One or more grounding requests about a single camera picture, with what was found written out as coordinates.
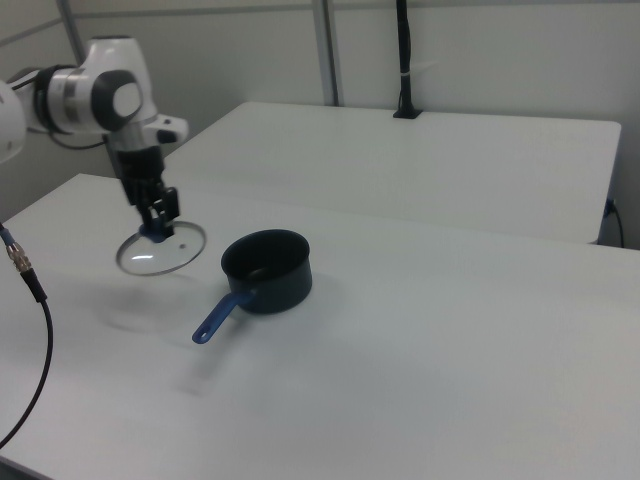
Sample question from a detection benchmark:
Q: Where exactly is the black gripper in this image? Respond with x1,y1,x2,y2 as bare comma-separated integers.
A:
117,146,182,238

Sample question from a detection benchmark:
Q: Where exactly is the glass lid with blue knob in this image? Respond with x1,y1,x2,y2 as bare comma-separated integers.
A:
115,221,208,277

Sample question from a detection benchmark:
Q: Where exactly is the white background table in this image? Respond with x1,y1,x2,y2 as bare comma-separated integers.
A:
160,102,623,246

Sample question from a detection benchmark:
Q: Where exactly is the black pole with base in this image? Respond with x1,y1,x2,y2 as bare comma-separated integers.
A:
392,0,425,120

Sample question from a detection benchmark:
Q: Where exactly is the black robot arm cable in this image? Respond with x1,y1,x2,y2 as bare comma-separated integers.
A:
51,133,109,151

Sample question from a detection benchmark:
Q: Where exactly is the dark saucepan with blue handle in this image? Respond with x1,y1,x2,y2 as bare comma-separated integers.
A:
191,228,314,346

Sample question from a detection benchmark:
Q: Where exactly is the black cable with metal connector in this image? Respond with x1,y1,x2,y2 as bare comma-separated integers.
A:
0,223,55,447

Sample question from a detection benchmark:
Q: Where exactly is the black cable with blue plug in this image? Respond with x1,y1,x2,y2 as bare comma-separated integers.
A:
602,198,626,249

